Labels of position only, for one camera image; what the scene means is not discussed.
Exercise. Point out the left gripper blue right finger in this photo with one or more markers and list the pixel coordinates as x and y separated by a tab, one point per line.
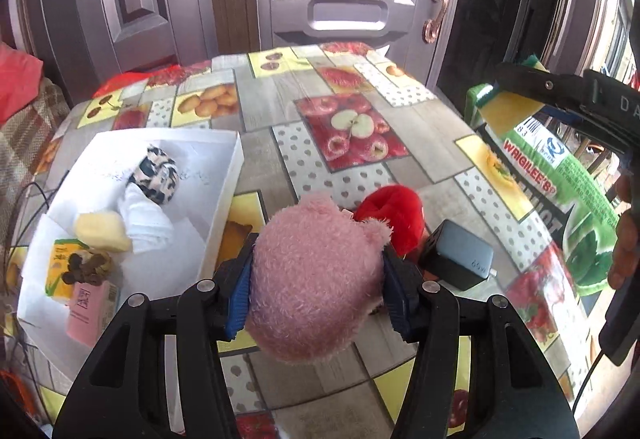
401	292

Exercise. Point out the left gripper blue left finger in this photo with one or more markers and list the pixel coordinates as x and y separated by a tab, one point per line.
232	300

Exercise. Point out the red apple plush toy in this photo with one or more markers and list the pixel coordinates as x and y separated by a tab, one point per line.
401	209

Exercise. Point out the pink fluffy plush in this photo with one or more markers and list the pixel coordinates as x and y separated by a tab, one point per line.
317	273

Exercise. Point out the white cloth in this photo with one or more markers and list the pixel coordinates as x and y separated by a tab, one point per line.
147	226

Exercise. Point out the leopard print scrunchie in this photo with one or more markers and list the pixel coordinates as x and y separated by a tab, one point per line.
156	176

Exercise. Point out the yellow round sponge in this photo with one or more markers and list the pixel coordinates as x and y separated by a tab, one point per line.
103	230

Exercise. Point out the pink tissue pack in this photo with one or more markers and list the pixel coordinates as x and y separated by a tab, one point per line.
91	309

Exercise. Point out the yellow tissue pack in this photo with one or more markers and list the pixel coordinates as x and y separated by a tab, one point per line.
62	268

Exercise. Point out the person right hand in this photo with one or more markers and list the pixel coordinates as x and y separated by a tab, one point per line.
625	254

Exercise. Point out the black 65W charger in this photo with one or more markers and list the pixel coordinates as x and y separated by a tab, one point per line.
457	256

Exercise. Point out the green Doublemint pillow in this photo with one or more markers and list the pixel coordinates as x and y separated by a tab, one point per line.
579	217

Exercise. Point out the white cardboard tray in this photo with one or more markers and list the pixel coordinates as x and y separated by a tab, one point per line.
209	164

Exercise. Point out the red bag behind table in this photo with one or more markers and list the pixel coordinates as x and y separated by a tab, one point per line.
159	77

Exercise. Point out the plaid sofa cover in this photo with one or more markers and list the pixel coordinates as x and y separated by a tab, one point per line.
23	141

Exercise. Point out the pink red plastic bag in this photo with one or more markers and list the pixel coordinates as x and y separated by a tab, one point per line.
20	77

